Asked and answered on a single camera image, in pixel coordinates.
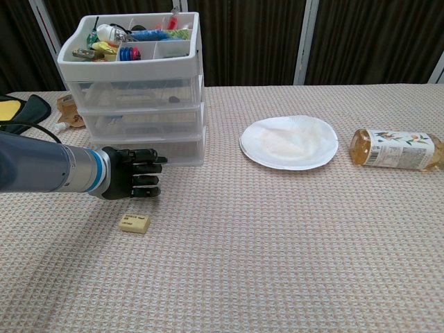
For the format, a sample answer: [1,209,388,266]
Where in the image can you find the clear middle drawer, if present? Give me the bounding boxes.
[78,103,205,139]

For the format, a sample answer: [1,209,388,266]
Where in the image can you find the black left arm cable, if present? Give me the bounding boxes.
[0,121,63,145]

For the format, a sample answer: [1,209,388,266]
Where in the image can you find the colourful candy wrappers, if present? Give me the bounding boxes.
[71,48,96,60]

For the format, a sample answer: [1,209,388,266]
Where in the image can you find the tea bottle with label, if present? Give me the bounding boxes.
[349,128,444,171]

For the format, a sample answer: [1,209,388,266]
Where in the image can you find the white paper plate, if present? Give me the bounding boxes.
[239,114,339,171]

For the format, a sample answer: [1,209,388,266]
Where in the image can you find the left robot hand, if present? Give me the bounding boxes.
[99,146,169,201]

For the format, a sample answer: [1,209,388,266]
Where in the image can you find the white crumpled wad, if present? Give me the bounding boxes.
[96,24,121,41]

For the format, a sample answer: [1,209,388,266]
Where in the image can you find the white drawer organizer with items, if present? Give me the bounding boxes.
[57,12,208,167]

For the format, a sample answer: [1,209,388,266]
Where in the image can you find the brown spout pouch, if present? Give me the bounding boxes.
[54,94,87,132]

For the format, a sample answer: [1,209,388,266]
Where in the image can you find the clear lowest drawer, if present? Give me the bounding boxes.
[90,128,208,167]

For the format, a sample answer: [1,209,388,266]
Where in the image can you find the yellow candy wrapper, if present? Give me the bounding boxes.
[92,40,117,56]

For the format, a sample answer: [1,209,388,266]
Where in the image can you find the yellow and black cloth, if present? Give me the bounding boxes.
[0,93,52,136]

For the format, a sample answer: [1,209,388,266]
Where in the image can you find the beige woven tablecloth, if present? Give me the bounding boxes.
[0,82,444,333]

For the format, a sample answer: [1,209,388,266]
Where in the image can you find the yellow eraser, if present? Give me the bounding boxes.
[118,213,152,236]

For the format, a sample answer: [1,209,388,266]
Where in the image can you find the clear uppermost drawer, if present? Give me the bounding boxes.
[65,74,204,112]

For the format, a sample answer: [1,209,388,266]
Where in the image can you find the blue packet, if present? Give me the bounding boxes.
[130,29,168,42]

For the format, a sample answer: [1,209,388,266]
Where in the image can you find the blue and red discs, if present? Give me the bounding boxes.
[119,46,142,62]

